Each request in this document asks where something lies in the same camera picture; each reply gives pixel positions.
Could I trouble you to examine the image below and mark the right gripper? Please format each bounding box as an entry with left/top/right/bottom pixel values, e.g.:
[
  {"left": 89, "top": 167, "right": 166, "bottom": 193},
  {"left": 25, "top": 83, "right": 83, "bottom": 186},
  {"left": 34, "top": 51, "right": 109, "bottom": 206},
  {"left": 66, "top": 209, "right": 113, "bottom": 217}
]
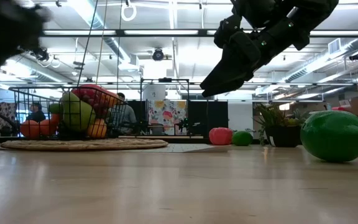
[{"left": 200, "top": 14, "right": 295, "bottom": 98}]

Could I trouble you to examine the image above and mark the orange mini pumpkin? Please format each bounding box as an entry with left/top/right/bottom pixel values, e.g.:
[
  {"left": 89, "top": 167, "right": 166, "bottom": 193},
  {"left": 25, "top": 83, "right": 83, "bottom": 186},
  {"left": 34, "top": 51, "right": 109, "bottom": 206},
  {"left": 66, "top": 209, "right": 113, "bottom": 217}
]
[{"left": 208, "top": 126, "right": 234, "bottom": 146}]

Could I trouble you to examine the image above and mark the red grape bunch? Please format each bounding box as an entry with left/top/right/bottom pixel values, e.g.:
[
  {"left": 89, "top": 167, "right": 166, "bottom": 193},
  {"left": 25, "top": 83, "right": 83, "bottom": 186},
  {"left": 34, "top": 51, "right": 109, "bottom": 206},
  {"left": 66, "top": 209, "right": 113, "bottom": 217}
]
[{"left": 71, "top": 83, "right": 111, "bottom": 118}]

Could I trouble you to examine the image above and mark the green pear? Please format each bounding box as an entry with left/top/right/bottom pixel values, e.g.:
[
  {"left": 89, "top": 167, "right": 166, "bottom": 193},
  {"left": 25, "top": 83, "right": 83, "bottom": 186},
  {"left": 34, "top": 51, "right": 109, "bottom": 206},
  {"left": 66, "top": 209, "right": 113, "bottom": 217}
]
[{"left": 60, "top": 92, "right": 96, "bottom": 133}]

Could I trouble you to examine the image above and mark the large green lime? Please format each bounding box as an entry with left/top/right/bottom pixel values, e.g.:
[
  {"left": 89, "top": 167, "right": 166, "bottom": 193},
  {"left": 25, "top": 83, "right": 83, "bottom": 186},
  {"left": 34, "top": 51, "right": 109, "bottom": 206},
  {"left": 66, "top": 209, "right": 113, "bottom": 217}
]
[{"left": 300, "top": 110, "right": 358, "bottom": 164}]

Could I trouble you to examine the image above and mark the yellow-orange orange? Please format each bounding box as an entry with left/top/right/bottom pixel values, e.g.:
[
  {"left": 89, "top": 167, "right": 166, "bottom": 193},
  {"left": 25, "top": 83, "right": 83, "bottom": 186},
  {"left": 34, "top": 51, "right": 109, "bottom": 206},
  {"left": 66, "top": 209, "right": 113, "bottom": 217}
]
[{"left": 87, "top": 118, "right": 108, "bottom": 139}]

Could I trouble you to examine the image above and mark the black partition panel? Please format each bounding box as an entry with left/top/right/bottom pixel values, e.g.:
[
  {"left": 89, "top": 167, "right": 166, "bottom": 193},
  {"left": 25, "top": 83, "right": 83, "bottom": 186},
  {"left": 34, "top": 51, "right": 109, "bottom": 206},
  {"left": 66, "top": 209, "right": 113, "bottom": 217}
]
[
  {"left": 187, "top": 100, "right": 229, "bottom": 139},
  {"left": 126, "top": 100, "right": 149, "bottom": 134}
]

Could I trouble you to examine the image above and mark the black ceiling fixture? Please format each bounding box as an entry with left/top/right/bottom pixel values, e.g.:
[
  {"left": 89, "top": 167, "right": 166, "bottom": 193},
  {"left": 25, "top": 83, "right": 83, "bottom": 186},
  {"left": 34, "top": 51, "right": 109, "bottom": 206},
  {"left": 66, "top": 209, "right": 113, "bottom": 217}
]
[{"left": 31, "top": 46, "right": 51, "bottom": 63}]

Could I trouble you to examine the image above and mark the grey cloth mat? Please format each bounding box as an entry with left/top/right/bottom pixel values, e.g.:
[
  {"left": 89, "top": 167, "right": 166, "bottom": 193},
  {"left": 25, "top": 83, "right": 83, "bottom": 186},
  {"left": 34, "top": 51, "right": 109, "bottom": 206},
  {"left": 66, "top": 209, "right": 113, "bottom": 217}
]
[{"left": 141, "top": 142, "right": 232, "bottom": 154}]

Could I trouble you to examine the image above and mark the round black ceiling lamp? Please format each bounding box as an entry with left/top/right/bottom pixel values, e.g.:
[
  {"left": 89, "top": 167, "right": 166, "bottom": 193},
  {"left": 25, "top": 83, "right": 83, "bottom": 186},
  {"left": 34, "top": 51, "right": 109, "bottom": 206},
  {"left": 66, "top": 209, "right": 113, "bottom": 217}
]
[{"left": 152, "top": 48, "right": 166, "bottom": 62}]

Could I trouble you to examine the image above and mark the potted succulent plant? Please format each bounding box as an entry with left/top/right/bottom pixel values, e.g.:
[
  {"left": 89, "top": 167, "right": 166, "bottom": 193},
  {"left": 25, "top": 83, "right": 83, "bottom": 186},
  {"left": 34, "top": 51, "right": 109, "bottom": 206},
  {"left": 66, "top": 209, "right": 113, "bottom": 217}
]
[{"left": 253, "top": 102, "right": 311, "bottom": 148}]

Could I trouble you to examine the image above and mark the floral cloth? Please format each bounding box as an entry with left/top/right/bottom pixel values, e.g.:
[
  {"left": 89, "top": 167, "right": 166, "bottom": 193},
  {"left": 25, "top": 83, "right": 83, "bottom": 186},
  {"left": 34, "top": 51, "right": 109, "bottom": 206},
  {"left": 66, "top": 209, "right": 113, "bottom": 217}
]
[{"left": 0, "top": 101, "right": 18, "bottom": 135}]

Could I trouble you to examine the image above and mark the person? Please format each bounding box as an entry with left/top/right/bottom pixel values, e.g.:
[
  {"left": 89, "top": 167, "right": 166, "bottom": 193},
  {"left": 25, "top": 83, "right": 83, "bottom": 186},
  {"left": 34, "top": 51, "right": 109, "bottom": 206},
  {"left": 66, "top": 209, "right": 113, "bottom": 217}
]
[
  {"left": 113, "top": 92, "right": 138, "bottom": 135},
  {"left": 25, "top": 102, "right": 47, "bottom": 123}
]

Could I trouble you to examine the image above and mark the round woven placemat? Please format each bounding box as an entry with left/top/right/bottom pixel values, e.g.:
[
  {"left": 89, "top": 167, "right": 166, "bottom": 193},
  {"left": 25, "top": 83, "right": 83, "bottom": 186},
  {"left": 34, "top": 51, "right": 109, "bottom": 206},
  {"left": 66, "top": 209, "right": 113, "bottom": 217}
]
[{"left": 0, "top": 138, "right": 170, "bottom": 152}]

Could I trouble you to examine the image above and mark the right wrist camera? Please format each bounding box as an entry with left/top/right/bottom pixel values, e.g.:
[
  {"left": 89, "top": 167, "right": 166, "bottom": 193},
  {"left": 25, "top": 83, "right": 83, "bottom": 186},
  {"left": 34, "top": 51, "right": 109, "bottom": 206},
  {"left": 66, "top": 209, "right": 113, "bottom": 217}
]
[{"left": 228, "top": 30, "right": 262, "bottom": 68}]

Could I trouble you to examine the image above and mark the black metal stand frame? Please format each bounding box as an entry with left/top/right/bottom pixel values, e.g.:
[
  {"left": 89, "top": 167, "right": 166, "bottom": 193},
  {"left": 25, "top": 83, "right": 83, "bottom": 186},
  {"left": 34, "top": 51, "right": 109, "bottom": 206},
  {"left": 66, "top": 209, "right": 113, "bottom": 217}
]
[{"left": 140, "top": 77, "right": 191, "bottom": 138}]

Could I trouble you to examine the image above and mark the black wire basket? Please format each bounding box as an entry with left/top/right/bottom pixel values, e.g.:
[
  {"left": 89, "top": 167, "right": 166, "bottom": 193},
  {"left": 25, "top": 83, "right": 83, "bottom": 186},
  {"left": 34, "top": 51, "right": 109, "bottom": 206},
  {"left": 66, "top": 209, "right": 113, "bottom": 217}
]
[{"left": 8, "top": 85, "right": 127, "bottom": 141}]

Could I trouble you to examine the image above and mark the white hanging ring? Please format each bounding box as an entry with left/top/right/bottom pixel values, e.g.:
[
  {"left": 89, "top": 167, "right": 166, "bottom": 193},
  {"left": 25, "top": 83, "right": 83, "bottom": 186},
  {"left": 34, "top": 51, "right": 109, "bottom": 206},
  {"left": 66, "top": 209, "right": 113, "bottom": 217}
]
[{"left": 120, "top": 1, "right": 138, "bottom": 22}]

